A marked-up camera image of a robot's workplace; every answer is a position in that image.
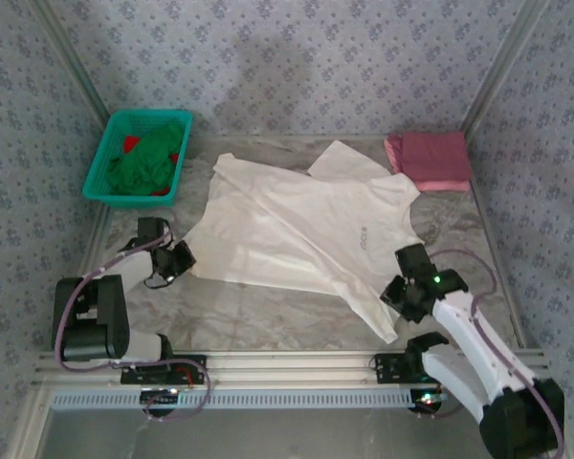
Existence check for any white t-shirt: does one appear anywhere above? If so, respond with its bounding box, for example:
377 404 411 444
184 139 422 344

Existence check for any green plastic basket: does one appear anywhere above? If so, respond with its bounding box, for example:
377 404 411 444
81 108 194 210

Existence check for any folded pink t-shirt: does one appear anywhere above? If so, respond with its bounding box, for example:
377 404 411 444
384 133 472 193

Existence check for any green t-shirt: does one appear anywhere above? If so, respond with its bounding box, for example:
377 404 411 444
105 121 183 196

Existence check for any black controller board with LED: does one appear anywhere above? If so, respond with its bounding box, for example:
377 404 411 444
408 389 449 417
141 387 181 417

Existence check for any folded maroon t-shirt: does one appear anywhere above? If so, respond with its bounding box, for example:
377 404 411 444
395 131 473 184

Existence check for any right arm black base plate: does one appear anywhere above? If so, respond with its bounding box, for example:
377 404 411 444
373 352 436 385

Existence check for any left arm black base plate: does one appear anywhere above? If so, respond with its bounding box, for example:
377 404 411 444
120 354 208 386

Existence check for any long aluminium mounting rail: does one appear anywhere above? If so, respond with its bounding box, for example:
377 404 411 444
32 349 554 387

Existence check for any grey slotted cable duct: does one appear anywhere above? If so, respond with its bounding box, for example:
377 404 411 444
50 387 415 412

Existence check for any aluminium frame leg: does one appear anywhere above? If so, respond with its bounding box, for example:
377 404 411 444
9 386 54 459

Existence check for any aluminium corner post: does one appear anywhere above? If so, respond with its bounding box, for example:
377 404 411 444
460 0 552 136
28 0 115 135

